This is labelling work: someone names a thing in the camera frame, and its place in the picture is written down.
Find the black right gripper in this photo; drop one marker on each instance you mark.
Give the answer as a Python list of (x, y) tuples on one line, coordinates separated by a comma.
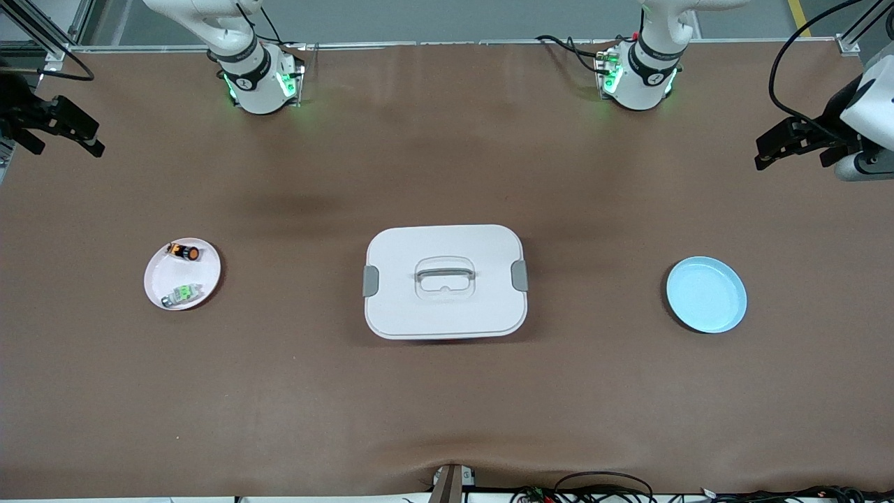
[(19, 110)]

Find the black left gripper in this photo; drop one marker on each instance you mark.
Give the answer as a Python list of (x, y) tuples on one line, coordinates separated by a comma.
[(823, 134)]

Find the orange push-button switch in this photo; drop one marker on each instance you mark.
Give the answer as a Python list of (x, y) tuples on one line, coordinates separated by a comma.
[(187, 253)]

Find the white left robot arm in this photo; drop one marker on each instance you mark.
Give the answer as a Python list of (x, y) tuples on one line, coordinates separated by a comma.
[(639, 80)]

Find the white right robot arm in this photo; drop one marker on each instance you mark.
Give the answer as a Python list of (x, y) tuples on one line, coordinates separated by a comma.
[(255, 84)]

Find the light blue round plate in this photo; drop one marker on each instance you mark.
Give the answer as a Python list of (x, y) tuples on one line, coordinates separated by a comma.
[(705, 293)]

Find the pink round plate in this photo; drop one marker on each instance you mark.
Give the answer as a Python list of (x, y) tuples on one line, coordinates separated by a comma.
[(202, 276)]

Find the grey box latch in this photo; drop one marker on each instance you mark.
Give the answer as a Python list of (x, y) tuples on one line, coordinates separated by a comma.
[(519, 276), (371, 281)]

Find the white lidded storage box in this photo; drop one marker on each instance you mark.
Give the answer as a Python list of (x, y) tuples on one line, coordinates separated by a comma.
[(447, 314)]

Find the brown table mat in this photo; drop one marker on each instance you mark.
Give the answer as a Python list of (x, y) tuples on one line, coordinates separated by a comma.
[(447, 405)]

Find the aluminium frame post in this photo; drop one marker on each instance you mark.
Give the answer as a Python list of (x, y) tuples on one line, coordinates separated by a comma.
[(848, 45), (56, 50)]

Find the green push-button switch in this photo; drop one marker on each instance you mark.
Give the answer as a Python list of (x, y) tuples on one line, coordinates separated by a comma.
[(183, 295)]

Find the aluminium table edge rail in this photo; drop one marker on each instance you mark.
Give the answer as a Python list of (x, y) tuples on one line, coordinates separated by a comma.
[(454, 42)]

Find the brown metal bracket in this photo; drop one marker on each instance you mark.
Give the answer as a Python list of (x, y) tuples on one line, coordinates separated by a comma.
[(450, 485)]

